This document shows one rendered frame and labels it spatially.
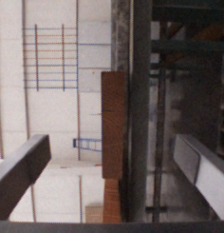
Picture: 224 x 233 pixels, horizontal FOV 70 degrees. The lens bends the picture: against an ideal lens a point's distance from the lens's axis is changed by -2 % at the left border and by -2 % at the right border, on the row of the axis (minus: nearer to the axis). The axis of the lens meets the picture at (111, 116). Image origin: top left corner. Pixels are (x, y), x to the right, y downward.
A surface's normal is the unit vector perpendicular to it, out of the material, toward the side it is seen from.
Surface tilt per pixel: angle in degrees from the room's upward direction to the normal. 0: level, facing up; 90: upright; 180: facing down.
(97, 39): 90
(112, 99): 90
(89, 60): 90
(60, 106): 90
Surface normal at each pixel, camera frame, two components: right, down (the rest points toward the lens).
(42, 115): -0.02, 0.10
